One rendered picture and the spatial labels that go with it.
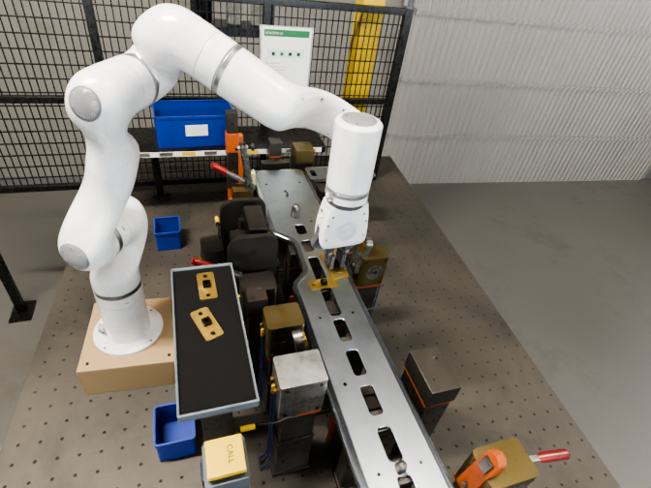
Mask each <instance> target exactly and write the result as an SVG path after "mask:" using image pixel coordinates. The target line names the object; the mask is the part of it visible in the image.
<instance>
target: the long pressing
mask: <svg viewBox="0 0 651 488"><path fill-rule="evenodd" d="M255 173H256V187H255V189H256V193H257V196H258V198H262V199H263V200H264V203H265V206H266V213H265V221H266V224H267V227H268V231H271V233H272V234H274V235H275V236H276V237H277V238H278V239H280V240H282V241H285V242H287V243H289V244H291V245H292V246H293V247H294V251H295V254H296V257H297V259H298V262H299V265H300V267H301V270H302V272H301V274H300V275H299V276H298V277H297V278H296V279H295V280H294V282H293V286H292V292H293V295H294V300H295V302H296V303H298V304H299V307H300V310H301V313H302V315H303V318H304V329H305V332H306V335H307V338H308V341H309V344H310V347H311V350H315V349H317V350H319V352H320V355H321V358H322V361H323V363H324V365H325V370H326V373H327V376H328V381H327V386H326V390H325V393H326V396H327V399H328V401H329V404H330V407H331V410H332V413H333V416H334V419H335V423H336V426H337V429H338V432H339V435H340V438H341V441H342V443H343V446H344V449H345V452H346V455H347V458H348V461H349V464H350V467H351V470H352V473H353V476H354V479H355V482H356V487H357V488H400V487H399V484H398V481H397V480H398V478H399V477H405V476H406V475H408V476H409V477H410V478H411V479H412V481H413V483H414V485H415V488H454V487H453V485H452V483H451V481H450V478H449V476H448V474H447V471H446V469H445V467H444V465H443V463H442V461H441V459H440V457H439V455H438V453H437V451H436V449H435V447H434V445H433V443H432V441H431V440H430V438H429V436H428V434H427V432H426V430H425V428H424V426H423V424H422V422H421V419H420V417H419V414H418V412H417V410H416V408H415V406H414V404H413V402H412V400H411V398H410V396H409V394H408V392H407V390H406V388H405V386H404V384H403V382H402V380H401V379H400V377H399V375H398V373H397V370H396V368H395V366H394V364H393V362H392V360H391V358H390V356H389V354H388V351H387V349H386V347H385V345H384V343H383V341H382V339H381V337H380V335H379V333H378V331H377V329H376V327H375V325H374V323H373V321H372V319H371V317H370V315H369V313H368V311H367V309H366V307H365V305H364V303H363V301H362V299H361V297H360V295H359V293H358V291H357V288H356V286H355V284H354V282H353V280H352V278H351V276H350V274H349V272H348V269H347V267H346V265H345V263H344V268H345V270H346V271H347V273H348V274H349V277H348V278H344V279H339V280H337V283H338V285H339V286H338V287H335V288H329V289H330V290H331V292H332V294H333V297H334V299H335V301H336V304H337V306H338V308H339V311H340V313H341V314H340V315H339V316H332V315H331V314H330V312H329V310H328V308H327V306H326V302H325V299H324V297H323V294H322V292H321V290H311V288H310V285H309V283H308V282H309V280H317V279H316V277H315V274H314V272H313V270H312V267H311V265H310V262H309V259H312V258H316V259H318V261H319V263H320V266H321V268H322V270H323V272H324V274H325V277H326V278H331V276H330V274H329V273H328V271H327V269H326V267H325V265H324V263H323V261H322V260H321V258H320V255H322V254H324V253H325V252H324V251H323V250H322V249H315V248H313V249H314V251H312V252H306V251H304V248H303V246H302V243H301V242H302V241H310V242H311V241H312V239H313V238H314V236H315V226H316V221H317V217H318V213H319V210H320V206H321V204H322V203H321V201H320V199H319V197H318V195H317V193H316V191H315V189H314V187H313V185H312V183H311V181H310V179H309V177H308V176H307V174H306V172H305V171H303V170H301V169H297V168H293V169H272V170H255ZM298 182H300V183H298ZM265 184H267V185H265ZM285 190H286V191H287V192H288V193H289V196H288V197H286V193H284V191H285ZM295 203H297V204H299V206H300V217H299V218H297V219H294V218H292V217H291V212H292V206H293V205H294V204H295ZM310 221H312V222H310ZM296 226H304V228H305V231H306V233H305V234H298V233H297V231H296V228H295V227H296ZM322 290H324V289H322ZM352 312H354V313H353V314H352ZM319 317H321V319H319ZM335 320H343V321H344V322H345V324H346V326H347V328H348V331H349V333H350V335H351V338H352V339H351V340H350V341H345V342H344V341H341V340H340V337H339V335H338V332H337V330H336V327H335V325H334V321H335ZM347 351H357V353H358V356H359V358H360V360H361V363H362V365H363V367H364V370H365V374H364V375H360V376H357V375H355V373H354V371H353V369H352V366H351V364H350V361H349V359H348V356H347ZM343 383H346V384H347V385H346V386H345V385H343ZM365 386H371V387H372V388H373V390H374V392H375V394H376V397H377V399H378V401H379V404H380V406H381V409H382V413H380V414H376V415H372V414H371V413H370V411H369V409H368V407H367V405H366V402H365V400H364V397H363V395H362V392H361V388H362V387H365ZM384 427H388V428H389V429H390V431H391V433H392V435H393V437H394V439H395V442H396V444H397V446H398V449H399V451H400V453H401V456H402V457H401V459H400V460H404V461H405V462H406V463H407V470H406V473H403V474H400V475H398V474H397V472H396V470H395V467H394V464H395V463H396V462H398V461H400V460H398V461H395V462H391V461H390V460H389V459H388V456H387V454H386V451H385V449H384V446H383V444H382V441H381V439H380V436H379V434H378V430H379V429H380V428H384ZM419 461H421V462H422V464H420V463H419ZM377 473H380V474H381V476H377ZM404 475H405V476H404Z"/></svg>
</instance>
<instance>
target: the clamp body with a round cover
mask: <svg viewBox="0 0 651 488"><path fill-rule="evenodd" d="M260 328H261V353H260V381H259V390H258V393H259V392H260V395H259V398H260V397H261V399H260V401H262V406H263V414H266V413H269V408H270V394H271V382H270V377H272V365H273V357H274V356H279V355H284V354H290V353H295V352H296V351H295V343H294V338H293V334H292V331H295V330H298V329H301V332H303V328H304V318H303V315H302V313H301V310H300V307H299V304H298V303H296V302H292V303H285V304H278V305H271V306H265V307H264V308H263V322H260Z"/></svg>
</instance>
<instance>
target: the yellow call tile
mask: <svg viewBox="0 0 651 488"><path fill-rule="evenodd" d="M204 453H205V463H206V474H207V481H213V480H217V479H220V478H224V477H228V476H232V475H236V474H240V473H246V471H247V468H246V461H245V455H244V448H243V442H242V437H241V434H236V435H232V436H228V437H224V438H220V439H216V440H211V441H207V442H204Z"/></svg>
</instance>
